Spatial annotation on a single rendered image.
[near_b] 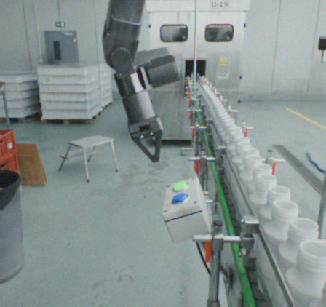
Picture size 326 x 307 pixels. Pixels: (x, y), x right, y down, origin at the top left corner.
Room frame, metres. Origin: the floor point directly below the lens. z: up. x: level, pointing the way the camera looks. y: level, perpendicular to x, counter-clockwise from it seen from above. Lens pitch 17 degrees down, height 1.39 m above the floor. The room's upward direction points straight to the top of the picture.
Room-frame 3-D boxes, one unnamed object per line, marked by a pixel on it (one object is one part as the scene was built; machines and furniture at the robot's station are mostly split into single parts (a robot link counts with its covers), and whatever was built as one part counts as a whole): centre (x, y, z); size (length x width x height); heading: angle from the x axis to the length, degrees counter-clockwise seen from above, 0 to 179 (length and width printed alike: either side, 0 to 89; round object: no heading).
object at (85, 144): (3.68, 0.95, 0.21); 0.61 x 0.47 x 0.41; 50
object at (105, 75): (8.58, 2.02, 0.59); 1.25 x 1.03 x 1.17; 178
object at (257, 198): (0.57, -0.20, 1.08); 0.06 x 0.06 x 0.17
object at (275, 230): (0.46, -0.19, 1.08); 0.06 x 0.06 x 0.17
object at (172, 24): (5.48, -0.50, 1.05); 1.60 x 1.40 x 2.10; 177
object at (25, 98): (7.17, 3.40, 0.50); 1.23 x 1.05 x 1.00; 175
